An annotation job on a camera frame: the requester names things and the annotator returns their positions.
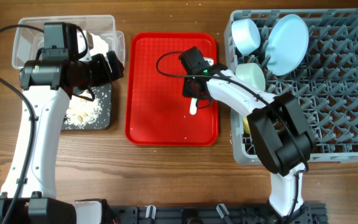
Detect white napkin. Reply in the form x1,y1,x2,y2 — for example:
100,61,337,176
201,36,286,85
84,31,109,59

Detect rice and food leftovers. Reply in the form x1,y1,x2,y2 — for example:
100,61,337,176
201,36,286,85
63,88,111,128

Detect green bowl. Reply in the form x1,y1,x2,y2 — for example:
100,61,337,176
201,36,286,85
235,63,265,91

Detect yellow plastic cup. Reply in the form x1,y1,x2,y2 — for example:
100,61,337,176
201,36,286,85
242,117,250,135

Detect light blue bowl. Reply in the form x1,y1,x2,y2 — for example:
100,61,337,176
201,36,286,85
231,19,260,56

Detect light blue plate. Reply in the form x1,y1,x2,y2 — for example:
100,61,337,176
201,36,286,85
265,14,309,76

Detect white plastic spoon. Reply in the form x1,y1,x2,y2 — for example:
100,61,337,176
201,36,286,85
190,98,198,115

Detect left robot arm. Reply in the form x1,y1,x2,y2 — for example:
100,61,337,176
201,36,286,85
0,22,124,223

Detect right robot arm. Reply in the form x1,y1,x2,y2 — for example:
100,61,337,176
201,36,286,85
178,47,316,223

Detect grey dishwasher rack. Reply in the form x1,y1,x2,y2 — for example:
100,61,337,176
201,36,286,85
224,8,358,163

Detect black plastic tray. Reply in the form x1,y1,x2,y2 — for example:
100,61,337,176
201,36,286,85
61,82,114,131

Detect clear plastic bin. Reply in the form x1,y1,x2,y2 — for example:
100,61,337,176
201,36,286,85
12,15,125,70

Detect red serving tray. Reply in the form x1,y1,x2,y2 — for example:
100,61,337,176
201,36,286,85
125,32,219,146

